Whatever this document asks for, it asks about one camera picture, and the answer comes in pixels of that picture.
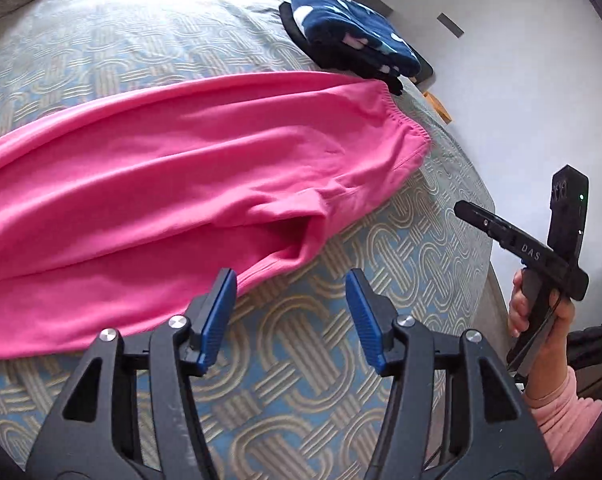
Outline person's right hand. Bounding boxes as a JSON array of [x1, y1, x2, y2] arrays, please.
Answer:
[[508, 267, 576, 396]]

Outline folded black garment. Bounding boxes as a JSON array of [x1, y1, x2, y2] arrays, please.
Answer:
[[279, 2, 434, 96]]

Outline person's right forearm pink sleeve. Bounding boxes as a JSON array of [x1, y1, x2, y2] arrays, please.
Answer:
[[522, 364, 602, 467]]

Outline patterned blue beige bedspread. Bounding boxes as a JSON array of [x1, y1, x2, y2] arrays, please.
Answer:
[[0, 0, 496, 480]]

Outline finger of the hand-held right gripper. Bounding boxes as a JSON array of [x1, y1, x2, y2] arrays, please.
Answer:
[[454, 200, 512, 250]]

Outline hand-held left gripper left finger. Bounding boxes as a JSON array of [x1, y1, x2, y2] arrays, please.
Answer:
[[26, 268, 238, 480]]

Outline pink pants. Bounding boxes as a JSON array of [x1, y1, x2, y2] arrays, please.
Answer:
[[0, 71, 430, 361]]

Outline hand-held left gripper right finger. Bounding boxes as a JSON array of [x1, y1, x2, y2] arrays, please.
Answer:
[[346, 269, 556, 480]]

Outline dark cloth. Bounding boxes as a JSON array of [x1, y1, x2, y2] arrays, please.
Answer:
[[566, 322, 602, 393]]

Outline grey wall plate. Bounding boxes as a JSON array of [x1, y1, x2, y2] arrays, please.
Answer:
[[437, 12, 466, 39]]

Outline folded blue spotted garment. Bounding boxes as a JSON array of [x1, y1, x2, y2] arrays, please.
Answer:
[[289, 0, 422, 79]]

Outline small wooden block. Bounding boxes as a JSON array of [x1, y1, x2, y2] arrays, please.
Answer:
[[424, 91, 453, 124]]

